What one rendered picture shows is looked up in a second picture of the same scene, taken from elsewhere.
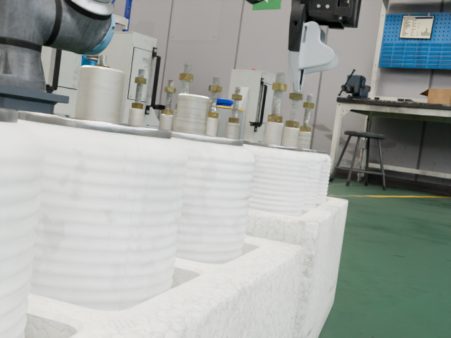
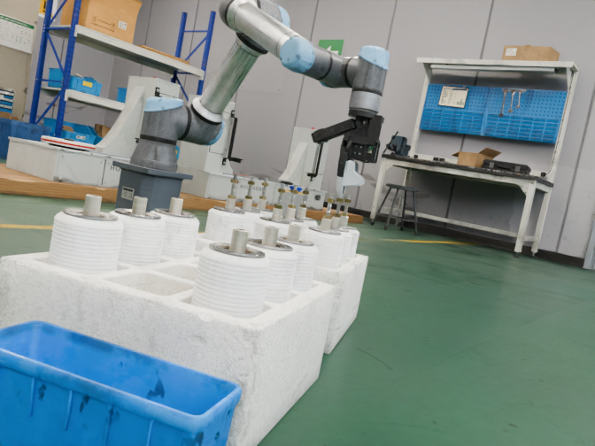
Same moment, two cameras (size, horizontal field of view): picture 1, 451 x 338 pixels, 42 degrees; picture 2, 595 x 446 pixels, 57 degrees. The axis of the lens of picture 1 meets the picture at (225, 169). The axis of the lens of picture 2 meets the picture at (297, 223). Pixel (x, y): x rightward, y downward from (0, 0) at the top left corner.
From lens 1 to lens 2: 0.56 m
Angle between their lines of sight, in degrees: 3
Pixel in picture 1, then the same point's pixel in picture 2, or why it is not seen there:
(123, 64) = not seen: hidden behind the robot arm
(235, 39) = (297, 94)
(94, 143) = (274, 255)
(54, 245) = not seen: hidden behind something
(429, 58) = (462, 124)
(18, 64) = (163, 154)
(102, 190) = (274, 268)
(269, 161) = (323, 240)
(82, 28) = (204, 130)
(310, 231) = (341, 277)
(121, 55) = not seen: hidden behind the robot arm
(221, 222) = (305, 275)
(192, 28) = (259, 80)
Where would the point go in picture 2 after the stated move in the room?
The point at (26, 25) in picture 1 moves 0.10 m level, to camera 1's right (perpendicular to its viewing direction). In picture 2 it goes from (169, 129) to (200, 135)
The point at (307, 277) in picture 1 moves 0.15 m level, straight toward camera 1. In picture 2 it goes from (338, 300) to (333, 316)
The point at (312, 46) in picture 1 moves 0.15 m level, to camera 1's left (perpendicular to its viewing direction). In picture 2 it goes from (350, 174) to (289, 163)
